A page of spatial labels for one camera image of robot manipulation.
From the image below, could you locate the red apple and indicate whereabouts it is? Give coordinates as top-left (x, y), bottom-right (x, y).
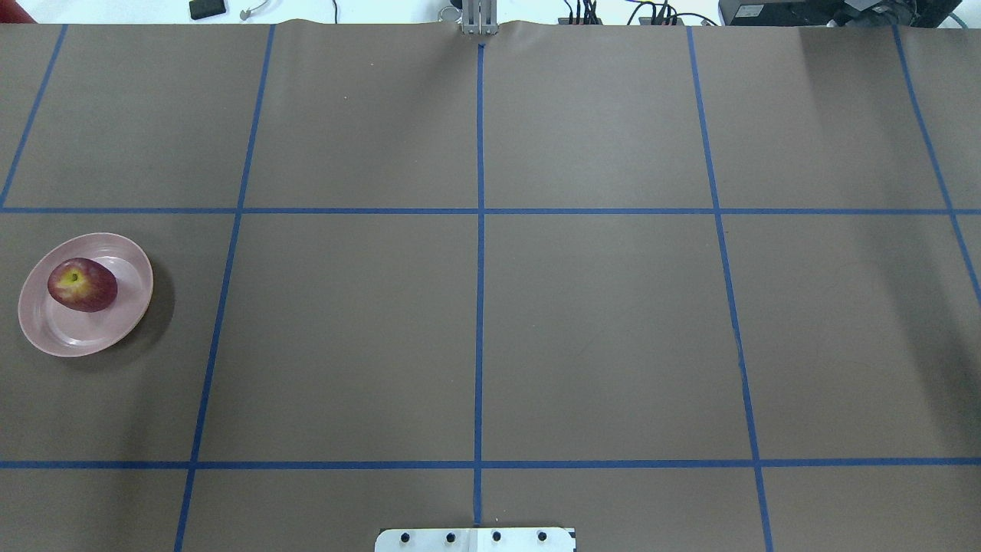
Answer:
top-left (47, 258), bottom-right (119, 312)

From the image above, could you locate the pink plastic plate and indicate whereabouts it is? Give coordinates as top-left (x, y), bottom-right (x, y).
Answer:
top-left (18, 233), bottom-right (154, 357)

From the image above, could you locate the brown paper table mat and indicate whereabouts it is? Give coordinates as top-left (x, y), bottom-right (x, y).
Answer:
top-left (2, 21), bottom-right (979, 551)

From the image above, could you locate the small black box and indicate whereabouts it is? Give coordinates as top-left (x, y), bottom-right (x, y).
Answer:
top-left (187, 0), bottom-right (227, 21)

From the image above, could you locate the aluminium camera post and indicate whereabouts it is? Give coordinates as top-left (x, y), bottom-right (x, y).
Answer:
top-left (452, 0), bottom-right (500, 35)

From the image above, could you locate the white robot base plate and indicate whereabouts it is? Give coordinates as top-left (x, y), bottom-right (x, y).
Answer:
top-left (374, 527), bottom-right (578, 551)

